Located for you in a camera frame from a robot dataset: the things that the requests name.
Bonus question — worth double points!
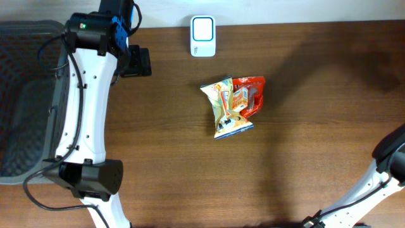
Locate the yellow snack bag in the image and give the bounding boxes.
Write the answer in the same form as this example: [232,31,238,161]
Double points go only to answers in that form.
[200,75,254,139]

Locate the orange Kleenex tissue pack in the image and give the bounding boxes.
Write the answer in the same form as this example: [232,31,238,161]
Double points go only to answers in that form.
[232,87,248,112]

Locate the red candy packet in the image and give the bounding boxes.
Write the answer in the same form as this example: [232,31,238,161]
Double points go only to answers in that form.
[233,76,266,118]

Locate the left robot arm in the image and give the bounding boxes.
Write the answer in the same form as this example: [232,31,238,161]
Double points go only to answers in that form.
[42,1,151,227]

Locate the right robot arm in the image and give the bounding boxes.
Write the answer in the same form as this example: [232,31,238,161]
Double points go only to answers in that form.
[301,125,404,228]

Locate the white barcode scanner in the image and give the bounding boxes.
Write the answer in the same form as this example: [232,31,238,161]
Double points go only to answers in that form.
[190,15,216,58]

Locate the grey plastic mesh basket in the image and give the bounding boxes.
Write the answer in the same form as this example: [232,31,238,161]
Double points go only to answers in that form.
[1,20,70,185]

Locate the left black cable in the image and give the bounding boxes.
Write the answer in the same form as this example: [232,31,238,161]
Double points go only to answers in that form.
[22,2,143,228]

